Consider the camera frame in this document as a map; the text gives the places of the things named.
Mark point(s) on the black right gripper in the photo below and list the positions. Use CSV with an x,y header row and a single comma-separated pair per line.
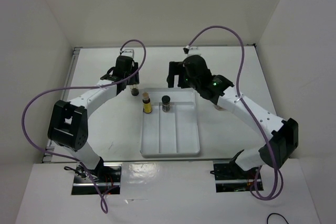
x,y
176,67

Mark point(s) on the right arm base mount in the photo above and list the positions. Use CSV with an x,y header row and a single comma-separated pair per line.
x,y
227,181

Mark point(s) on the black cap spice jar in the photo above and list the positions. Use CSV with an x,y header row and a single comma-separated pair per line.
x,y
166,103

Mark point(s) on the round brown spice shaker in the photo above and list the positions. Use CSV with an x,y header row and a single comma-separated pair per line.
x,y
219,108

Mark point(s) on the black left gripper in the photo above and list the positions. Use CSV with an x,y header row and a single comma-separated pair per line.
x,y
135,79

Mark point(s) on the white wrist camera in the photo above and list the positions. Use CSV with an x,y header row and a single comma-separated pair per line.
x,y
127,53
189,51

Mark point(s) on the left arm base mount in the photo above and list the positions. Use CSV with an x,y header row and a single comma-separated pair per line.
x,y
108,184

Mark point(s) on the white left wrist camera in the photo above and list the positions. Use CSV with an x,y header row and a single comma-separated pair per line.
x,y
127,53

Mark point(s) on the yellow label sauce bottle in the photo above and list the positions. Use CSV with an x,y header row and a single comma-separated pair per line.
x,y
147,107

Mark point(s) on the white plastic organizer tray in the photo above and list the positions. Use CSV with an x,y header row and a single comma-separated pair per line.
x,y
170,134

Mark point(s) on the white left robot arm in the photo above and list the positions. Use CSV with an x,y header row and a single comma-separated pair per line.
x,y
69,120

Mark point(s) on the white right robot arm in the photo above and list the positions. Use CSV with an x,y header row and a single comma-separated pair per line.
x,y
280,136

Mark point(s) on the gold cap glass spray bottle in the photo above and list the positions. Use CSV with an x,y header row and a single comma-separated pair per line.
x,y
134,90

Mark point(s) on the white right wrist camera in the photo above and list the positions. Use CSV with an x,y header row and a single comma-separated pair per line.
x,y
189,51

